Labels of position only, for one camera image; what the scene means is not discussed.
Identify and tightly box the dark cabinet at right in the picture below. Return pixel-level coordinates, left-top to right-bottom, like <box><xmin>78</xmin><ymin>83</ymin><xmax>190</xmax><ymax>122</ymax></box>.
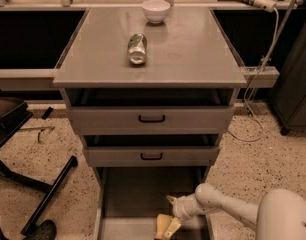
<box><xmin>269</xmin><ymin>0</ymin><xmax>306</xmax><ymax>135</ymax></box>

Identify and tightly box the yellow green sponge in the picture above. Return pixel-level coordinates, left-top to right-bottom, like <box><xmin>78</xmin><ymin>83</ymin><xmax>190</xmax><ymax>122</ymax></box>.
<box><xmin>155</xmin><ymin>214</ymin><xmax>172</xmax><ymax>240</ymax></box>

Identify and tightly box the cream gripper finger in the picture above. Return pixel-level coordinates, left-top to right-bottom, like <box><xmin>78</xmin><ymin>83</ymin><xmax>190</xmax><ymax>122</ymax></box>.
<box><xmin>162</xmin><ymin>217</ymin><xmax>181</xmax><ymax>240</ymax></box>

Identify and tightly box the green soda can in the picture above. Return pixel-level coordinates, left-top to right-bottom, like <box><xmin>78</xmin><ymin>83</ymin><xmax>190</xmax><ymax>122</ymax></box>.
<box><xmin>128</xmin><ymin>33</ymin><xmax>147</xmax><ymax>65</ymax></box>

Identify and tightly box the black chair base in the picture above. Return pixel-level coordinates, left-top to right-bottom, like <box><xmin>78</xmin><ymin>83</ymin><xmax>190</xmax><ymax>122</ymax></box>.
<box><xmin>0</xmin><ymin>87</ymin><xmax>79</xmax><ymax>237</ymax></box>

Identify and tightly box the grey bottom drawer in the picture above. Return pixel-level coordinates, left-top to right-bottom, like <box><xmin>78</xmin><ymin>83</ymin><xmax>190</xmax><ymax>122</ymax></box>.
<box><xmin>94</xmin><ymin>167</ymin><xmax>207</xmax><ymax>240</ymax></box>

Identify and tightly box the black drawer handle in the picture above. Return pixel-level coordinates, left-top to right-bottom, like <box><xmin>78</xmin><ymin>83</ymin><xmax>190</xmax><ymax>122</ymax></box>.
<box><xmin>140</xmin><ymin>153</ymin><xmax>163</xmax><ymax>161</ymax></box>
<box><xmin>138</xmin><ymin>115</ymin><xmax>166</xmax><ymax>124</ymax></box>

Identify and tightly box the black middle drawer handle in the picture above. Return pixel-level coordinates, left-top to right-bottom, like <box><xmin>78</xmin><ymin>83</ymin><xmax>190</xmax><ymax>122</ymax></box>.
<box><xmin>140</xmin><ymin>153</ymin><xmax>163</xmax><ymax>161</ymax></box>

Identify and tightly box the grey drawer cabinet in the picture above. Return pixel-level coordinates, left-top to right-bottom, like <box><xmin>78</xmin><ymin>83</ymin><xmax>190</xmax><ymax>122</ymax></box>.
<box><xmin>52</xmin><ymin>5</ymin><xmax>248</xmax><ymax>240</ymax></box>

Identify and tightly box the grey drawer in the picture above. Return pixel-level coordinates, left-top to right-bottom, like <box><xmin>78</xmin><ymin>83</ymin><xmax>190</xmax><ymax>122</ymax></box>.
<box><xmin>83</xmin><ymin>146</ymin><xmax>220</xmax><ymax>167</ymax></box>
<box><xmin>67</xmin><ymin>106</ymin><xmax>233</xmax><ymax>135</ymax></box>
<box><xmin>94</xmin><ymin>167</ymin><xmax>207</xmax><ymax>240</ymax></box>

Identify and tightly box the black top drawer handle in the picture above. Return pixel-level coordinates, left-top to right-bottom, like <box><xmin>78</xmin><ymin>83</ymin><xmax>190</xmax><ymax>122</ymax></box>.
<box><xmin>138</xmin><ymin>115</ymin><xmax>166</xmax><ymax>124</ymax></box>

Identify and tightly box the white ceramic bowl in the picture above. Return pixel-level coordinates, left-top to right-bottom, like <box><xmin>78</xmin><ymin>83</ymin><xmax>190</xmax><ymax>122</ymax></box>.
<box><xmin>141</xmin><ymin>0</ymin><xmax>171</xmax><ymax>24</ymax></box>

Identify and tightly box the grey middle drawer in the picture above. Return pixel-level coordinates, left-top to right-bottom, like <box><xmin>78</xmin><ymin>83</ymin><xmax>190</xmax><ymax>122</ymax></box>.
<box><xmin>83</xmin><ymin>146</ymin><xmax>220</xmax><ymax>167</ymax></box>

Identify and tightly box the grey top drawer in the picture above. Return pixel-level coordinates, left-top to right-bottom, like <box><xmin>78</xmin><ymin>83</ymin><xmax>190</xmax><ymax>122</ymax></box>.
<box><xmin>67</xmin><ymin>106</ymin><xmax>233</xmax><ymax>135</ymax></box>

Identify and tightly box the grey horizontal rail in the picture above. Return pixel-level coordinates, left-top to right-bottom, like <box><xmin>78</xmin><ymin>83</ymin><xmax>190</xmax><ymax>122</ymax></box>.
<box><xmin>0</xmin><ymin>69</ymin><xmax>57</xmax><ymax>91</ymax></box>

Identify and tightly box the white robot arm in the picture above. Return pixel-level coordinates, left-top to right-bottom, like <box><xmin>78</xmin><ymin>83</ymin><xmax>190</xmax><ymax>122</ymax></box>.
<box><xmin>155</xmin><ymin>183</ymin><xmax>306</xmax><ymax>240</ymax></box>

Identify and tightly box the black perforated shoe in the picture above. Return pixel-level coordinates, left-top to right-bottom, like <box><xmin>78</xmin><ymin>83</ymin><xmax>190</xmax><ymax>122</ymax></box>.
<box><xmin>24</xmin><ymin>220</ymin><xmax>57</xmax><ymax>240</ymax></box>

